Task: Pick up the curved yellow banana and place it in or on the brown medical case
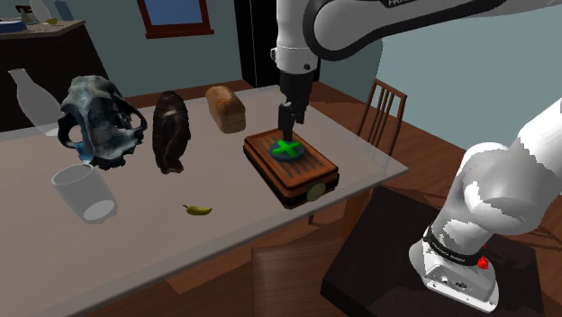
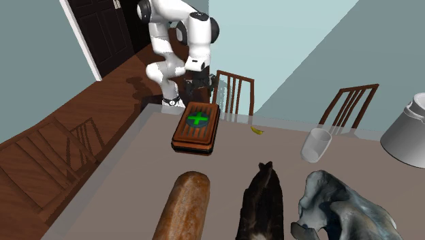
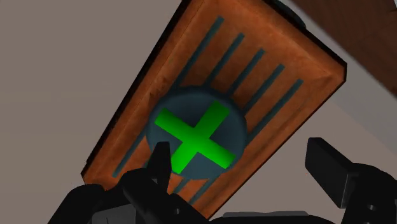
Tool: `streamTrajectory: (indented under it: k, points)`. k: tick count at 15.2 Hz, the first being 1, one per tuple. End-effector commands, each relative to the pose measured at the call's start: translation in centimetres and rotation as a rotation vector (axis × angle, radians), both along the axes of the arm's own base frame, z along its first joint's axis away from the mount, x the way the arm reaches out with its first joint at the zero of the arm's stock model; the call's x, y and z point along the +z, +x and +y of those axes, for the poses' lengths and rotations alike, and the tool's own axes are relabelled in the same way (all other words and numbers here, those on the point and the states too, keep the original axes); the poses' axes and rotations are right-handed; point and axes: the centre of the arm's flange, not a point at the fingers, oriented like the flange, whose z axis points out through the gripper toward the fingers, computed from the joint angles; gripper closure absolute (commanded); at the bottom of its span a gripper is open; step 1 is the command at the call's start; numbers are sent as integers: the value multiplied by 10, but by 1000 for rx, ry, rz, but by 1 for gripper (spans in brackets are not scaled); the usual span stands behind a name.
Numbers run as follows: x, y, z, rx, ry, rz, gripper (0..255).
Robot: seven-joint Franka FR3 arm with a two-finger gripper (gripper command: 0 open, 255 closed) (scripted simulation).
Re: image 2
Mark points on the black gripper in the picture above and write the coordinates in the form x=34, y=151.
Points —
x=196, y=81

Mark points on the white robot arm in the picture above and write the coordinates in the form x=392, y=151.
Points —
x=198, y=36

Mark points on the brown box with green cross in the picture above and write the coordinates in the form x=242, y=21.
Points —
x=196, y=134

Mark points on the brown wooden chair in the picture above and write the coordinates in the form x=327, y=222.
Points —
x=36, y=159
x=360, y=104
x=249, y=96

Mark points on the yellow banana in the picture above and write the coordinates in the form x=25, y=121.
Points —
x=256, y=130

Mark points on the dark panelled door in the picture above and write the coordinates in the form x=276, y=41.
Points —
x=103, y=33

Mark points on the brown bread loaf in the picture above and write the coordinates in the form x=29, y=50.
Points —
x=186, y=209

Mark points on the white cup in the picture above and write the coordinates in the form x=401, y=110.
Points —
x=315, y=146

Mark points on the black cat figure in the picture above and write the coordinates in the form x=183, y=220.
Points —
x=264, y=206

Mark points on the grey blue bone figure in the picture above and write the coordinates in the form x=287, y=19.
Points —
x=338, y=206

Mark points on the white round pot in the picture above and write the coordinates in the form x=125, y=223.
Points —
x=403, y=136

